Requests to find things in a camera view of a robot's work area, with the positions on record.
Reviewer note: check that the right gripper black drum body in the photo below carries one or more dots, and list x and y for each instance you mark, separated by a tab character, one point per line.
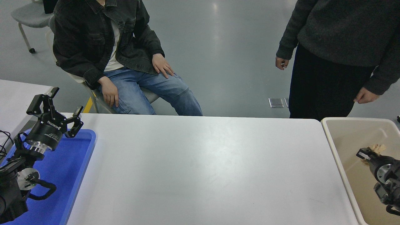
378	164

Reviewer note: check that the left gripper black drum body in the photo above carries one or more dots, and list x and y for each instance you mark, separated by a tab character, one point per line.
47	131

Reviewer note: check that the tan paper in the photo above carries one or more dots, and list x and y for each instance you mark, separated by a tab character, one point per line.
377	148

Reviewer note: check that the seated person's right hand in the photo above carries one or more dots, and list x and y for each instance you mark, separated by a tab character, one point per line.
109	92

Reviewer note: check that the standing person's left hand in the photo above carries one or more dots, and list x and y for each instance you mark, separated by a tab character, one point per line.
366	96

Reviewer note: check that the seated person's left hand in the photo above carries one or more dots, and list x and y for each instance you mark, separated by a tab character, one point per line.
162	64

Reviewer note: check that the standing person's right hand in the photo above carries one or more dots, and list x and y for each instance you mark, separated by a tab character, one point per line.
282	63

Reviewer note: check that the large pale beige bin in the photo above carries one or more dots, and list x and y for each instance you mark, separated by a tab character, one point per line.
350	137

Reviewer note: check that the blue plastic tray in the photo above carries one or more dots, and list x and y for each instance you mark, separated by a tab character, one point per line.
62	168

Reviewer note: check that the seated person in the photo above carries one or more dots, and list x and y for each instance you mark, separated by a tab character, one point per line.
84	40

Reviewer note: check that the pale chair under seated person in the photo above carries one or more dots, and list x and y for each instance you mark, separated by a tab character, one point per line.
150	95

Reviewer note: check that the grey wheeled chair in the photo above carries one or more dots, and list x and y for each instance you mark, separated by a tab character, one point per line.
28	15

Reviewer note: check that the metal floor socket plate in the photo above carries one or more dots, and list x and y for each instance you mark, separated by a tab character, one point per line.
276	102
286	102

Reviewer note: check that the black bag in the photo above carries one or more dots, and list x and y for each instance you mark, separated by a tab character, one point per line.
49	6

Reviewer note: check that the standing person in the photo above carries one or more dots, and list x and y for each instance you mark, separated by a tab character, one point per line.
337	31

